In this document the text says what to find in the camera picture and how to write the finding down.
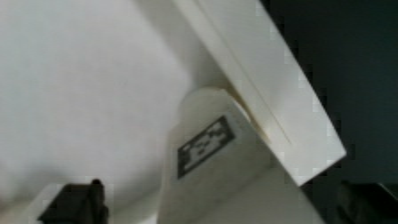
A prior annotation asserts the white leg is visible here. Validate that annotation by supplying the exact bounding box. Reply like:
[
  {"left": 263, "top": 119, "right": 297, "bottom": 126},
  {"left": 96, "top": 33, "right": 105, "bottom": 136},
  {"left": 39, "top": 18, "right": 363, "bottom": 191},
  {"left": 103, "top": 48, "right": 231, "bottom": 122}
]
[{"left": 157, "top": 88, "right": 325, "bottom": 224}]

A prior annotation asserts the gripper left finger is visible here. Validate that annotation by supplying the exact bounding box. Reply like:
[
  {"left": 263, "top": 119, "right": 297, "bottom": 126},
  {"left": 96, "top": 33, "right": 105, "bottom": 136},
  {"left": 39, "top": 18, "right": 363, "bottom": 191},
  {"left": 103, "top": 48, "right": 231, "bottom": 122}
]
[{"left": 23, "top": 179, "right": 110, "bottom": 224}]

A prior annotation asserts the white square tabletop part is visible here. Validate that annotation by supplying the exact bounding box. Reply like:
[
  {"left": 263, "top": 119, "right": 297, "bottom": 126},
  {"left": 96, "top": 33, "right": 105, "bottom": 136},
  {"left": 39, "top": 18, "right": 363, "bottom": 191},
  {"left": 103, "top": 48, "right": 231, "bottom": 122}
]
[{"left": 0, "top": 0, "right": 347, "bottom": 224}]

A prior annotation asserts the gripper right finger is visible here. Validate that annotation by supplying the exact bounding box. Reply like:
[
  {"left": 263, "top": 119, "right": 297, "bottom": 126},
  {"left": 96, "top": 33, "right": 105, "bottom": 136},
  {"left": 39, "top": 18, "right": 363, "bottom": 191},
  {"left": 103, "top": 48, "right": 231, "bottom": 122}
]
[{"left": 334, "top": 181, "right": 398, "bottom": 224}]

